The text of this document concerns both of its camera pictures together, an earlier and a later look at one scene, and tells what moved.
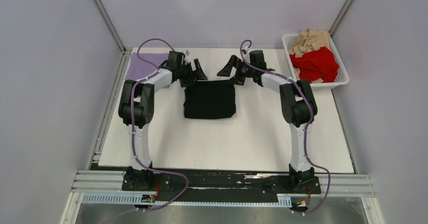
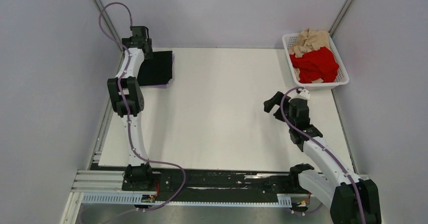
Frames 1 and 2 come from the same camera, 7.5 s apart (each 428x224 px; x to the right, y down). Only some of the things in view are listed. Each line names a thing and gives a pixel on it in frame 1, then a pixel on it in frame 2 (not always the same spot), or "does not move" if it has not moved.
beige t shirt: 307,41 does not move
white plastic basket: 342,75 does not move
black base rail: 174,185 does not move
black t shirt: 209,99 to 157,69
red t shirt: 319,64 does not move
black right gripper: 226,71 to 269,104
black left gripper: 198,74 to 148,56
